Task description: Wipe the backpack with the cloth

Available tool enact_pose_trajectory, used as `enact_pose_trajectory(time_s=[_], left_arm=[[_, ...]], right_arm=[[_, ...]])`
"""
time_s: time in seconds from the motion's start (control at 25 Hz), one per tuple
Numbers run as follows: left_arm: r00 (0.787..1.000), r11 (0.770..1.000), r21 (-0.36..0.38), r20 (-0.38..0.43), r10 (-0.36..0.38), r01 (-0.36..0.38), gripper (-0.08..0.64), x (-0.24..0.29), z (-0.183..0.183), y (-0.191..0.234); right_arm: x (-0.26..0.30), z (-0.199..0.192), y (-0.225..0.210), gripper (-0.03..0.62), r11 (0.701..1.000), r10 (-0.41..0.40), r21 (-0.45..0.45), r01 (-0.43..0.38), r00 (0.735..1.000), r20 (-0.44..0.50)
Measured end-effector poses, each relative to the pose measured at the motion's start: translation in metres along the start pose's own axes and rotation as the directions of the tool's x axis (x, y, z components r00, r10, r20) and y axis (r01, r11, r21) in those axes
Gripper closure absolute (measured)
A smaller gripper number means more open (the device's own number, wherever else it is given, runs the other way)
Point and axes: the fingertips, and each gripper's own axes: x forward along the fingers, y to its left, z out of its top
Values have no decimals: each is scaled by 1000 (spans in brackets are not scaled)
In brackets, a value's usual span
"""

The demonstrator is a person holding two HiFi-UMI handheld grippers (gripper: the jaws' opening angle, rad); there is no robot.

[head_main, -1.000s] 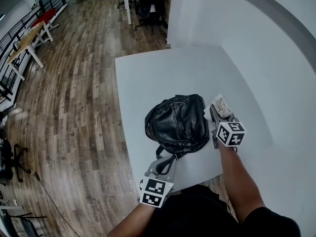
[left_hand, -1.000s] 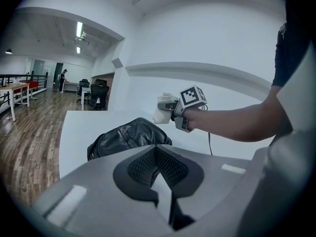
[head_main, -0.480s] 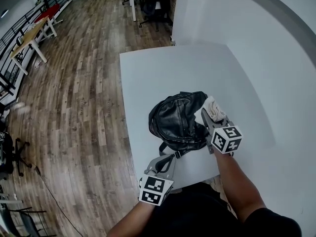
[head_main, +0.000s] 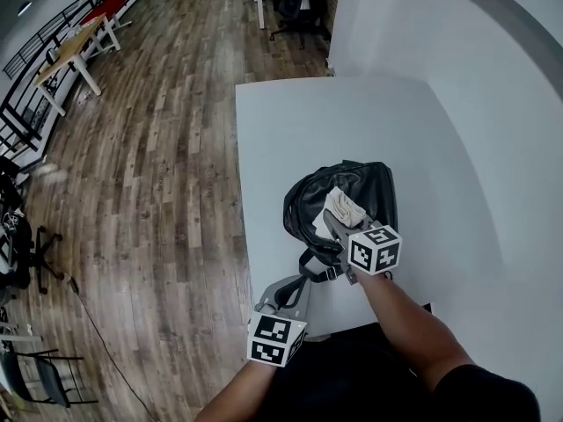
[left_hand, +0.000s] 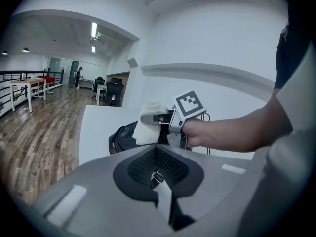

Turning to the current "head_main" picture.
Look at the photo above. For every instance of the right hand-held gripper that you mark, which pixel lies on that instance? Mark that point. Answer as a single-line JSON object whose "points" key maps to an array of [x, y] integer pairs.
{"points": [[374, 251]]}

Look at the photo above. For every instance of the black leather backpack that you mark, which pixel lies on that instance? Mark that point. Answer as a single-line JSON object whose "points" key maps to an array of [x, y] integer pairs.
{"points": [[308, 196]]}

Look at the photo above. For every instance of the person's right forearm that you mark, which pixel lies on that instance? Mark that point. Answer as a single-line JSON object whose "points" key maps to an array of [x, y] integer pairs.
{"points": [[413, 332]]}

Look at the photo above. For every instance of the black swivel chair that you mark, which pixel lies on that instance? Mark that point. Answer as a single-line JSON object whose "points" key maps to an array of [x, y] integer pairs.
{"points": [[44, 257]]}

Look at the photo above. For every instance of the red table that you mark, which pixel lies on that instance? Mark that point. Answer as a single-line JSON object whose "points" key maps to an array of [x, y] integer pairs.
{"points": [[105, 7]]}

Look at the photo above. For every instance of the beige cloth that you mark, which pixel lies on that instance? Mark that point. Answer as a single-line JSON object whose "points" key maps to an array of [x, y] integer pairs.
{"points": [[345, 207]]}

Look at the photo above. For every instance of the wooden desk with white legs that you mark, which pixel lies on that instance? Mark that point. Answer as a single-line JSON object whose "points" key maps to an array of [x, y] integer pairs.
{"points": [[70, 51]]}

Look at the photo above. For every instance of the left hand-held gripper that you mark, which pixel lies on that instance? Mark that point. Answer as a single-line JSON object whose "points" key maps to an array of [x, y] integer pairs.
{"points": [[272, 341]]}

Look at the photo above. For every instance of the black folding chair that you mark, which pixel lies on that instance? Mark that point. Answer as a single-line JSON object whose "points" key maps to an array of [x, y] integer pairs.
{"points": [[48, 376]]}

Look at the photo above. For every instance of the black equipment pile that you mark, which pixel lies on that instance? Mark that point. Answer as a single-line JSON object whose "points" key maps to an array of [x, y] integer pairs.
{"points": [[17, 235]]}

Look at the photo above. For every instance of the person's left forearm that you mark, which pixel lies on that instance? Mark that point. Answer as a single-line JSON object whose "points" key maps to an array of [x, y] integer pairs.
{"points": [[242, 394]]}

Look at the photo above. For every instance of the black metal railing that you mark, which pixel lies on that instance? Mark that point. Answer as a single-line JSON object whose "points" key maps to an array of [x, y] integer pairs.
{"points": [[26, 82]]}

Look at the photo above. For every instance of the person's black shirt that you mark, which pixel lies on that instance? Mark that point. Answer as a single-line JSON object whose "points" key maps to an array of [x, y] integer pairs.
{"points": [[352, 385]]}

